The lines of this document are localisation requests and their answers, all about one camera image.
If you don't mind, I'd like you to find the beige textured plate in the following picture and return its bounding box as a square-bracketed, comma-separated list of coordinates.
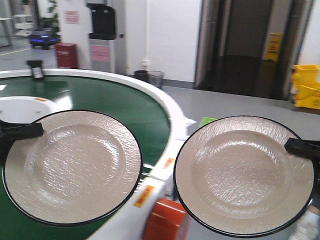
[173, 116, 317, 238]
[2, 110, 143, 227]

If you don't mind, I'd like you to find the yellow wet floor sign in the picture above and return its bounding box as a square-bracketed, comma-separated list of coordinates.
[263, 32, 282, 62]

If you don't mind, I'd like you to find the yellow mop bucket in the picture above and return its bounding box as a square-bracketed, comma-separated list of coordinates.
[291, 64, 320, 110]

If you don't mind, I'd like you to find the white outer conveyor rim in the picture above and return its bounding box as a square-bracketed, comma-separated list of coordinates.
[0, 68, 188, 240]

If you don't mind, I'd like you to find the mesh waste bin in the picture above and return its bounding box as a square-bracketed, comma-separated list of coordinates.
[147, 70, 164, 89]

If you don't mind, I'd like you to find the white inner conveyor ring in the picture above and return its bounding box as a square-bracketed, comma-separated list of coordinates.
[0, 96, 60, 125]

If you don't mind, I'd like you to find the red fire extinguisher cabinet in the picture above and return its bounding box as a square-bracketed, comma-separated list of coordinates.
[54, 42, 79, 69]

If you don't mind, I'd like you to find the grey water dispenser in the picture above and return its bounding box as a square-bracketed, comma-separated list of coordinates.
[86, 0, 127, 75]

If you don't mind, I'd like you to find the green potted plant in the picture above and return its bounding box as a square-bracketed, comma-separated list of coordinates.
[39, 0, 60, 37]

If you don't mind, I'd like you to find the white utility cart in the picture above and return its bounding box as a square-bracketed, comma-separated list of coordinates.
[12, 14, 33, 38]

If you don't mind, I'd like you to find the black sensor box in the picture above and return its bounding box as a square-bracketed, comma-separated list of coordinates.
[25, 59, 44, 81]

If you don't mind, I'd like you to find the orange box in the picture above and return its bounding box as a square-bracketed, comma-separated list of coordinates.
[142, 198, 191, 240]

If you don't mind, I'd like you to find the black waste bin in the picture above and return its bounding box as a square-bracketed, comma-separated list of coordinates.
[134, 70, 149, 82]

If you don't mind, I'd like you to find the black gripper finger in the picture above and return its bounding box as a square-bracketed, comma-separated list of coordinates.
[0, 120, 44, 140]
[284, 137, 320, 160]

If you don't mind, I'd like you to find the pink wall notice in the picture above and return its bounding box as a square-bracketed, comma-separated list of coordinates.
[64, 10, 80, 25]

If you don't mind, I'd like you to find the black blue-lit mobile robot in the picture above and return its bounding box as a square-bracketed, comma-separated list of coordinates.
[28, 30, 61, 50]

